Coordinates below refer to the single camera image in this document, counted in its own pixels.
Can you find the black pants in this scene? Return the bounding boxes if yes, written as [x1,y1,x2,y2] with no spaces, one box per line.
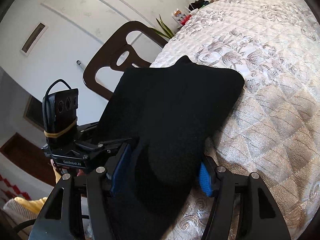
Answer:
[94,56,245,239]

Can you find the yellow sleeve forearm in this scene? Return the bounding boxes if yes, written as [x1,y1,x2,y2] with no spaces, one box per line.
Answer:
[13,169,63,215]

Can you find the person's left hand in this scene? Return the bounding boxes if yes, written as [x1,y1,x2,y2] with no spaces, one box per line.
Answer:
[50,159,85,183]

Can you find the white floral quilted bedspread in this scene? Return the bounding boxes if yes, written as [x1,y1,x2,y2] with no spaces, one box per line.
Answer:
[152,0,319,239]

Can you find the dark brown wooden chair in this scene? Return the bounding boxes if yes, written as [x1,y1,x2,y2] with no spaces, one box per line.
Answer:
[83,21,167,100]

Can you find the green potted plant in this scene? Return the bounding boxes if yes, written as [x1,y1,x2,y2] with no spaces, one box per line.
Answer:
[152,15,175,40]

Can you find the black camera box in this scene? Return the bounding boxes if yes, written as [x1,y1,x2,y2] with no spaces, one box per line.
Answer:
[42,88,79,151]

